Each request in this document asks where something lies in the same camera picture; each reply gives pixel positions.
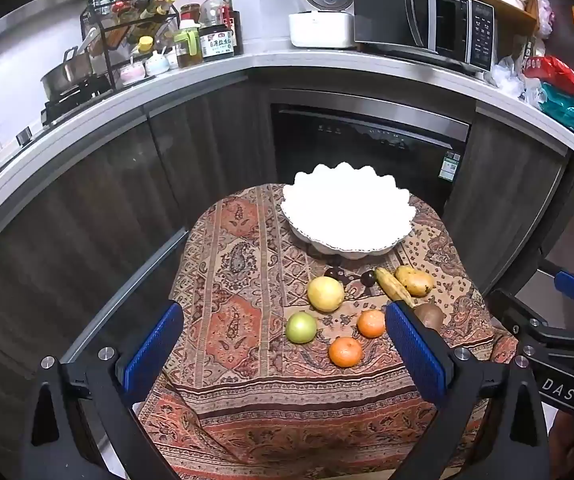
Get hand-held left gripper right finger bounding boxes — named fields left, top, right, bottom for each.
left=384, top=300, right=552, bottom=480

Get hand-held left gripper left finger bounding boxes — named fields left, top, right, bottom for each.
left=22, top=301, right=185, bottom=480

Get brown kiwi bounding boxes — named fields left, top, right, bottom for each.
left=413, top=303, right=446, bottom=333

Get orange tangerine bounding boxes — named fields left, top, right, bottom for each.
left=328, top=336, right=364, bottom=368
left=356, top=309, right=387, bottom=339

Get yellow banana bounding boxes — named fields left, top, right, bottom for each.
left=374, top=267, right=417, bottom=309

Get large yellow citrus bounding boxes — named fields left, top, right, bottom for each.
left=307, top=276, right=345, bottom=312

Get green apple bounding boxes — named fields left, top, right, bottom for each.
left=285, top=311, right=319, bottom=345

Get white scalloped bowl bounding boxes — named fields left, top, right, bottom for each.
left=282, top=162, right=415, bottom=261

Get yellow mango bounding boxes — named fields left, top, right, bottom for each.
left=395, top=265, right=436, bottom=297

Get dark wood cabinet door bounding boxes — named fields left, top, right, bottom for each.
left=0, top=120, right=188, bottom=411
left=147, top=72, right=270, bottom=241
left=442, top=115, right=568, bottom=293

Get patterned paisley tablecloth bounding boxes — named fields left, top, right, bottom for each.
left=134, top=182, right=520, bottom=480

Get teal plastic bag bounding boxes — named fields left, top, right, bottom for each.
left=537, top=82, right=574, bottom=131

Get red plastic bag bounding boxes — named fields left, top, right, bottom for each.
left=523, top=55, right=574, bottom=96

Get black gas stove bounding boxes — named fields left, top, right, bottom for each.
left=0, top=75, right=114, bottom=201

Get pink condiment jar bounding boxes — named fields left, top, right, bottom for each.
left=120, top=62, right=147, bottom=86

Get grey kitchen countertop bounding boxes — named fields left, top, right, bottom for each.
left=0, top=47, right=574, bottom=261

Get white condiment jar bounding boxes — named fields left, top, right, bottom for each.
left=145, top=51, right=169, bottom=76

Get steel pot on stove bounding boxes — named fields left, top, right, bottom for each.
left=40, top=46, right=95, bottom=101

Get dark labelled soy sauce bottle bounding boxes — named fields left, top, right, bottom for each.
left=198, top=24, right=238, bottom=63

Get black microwave oven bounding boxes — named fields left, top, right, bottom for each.
left=352, top=0, right=498, bottom=73

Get tall dark sauce bottle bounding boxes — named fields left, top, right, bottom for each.
left=224, top=0, right=244, bottom=56

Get clear bottle with brown cap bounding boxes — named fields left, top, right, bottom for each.
left=199, top=0, right=225, bottom=28

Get white rice cooker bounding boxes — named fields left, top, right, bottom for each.
left=288, top=0, right=357, bottom=50

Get green handled oil bottle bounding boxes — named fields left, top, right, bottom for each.
left=173, top=21, right=203, bottom=68

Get black wire spice rack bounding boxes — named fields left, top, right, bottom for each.
left=81, top=0, right=178, bottom=91

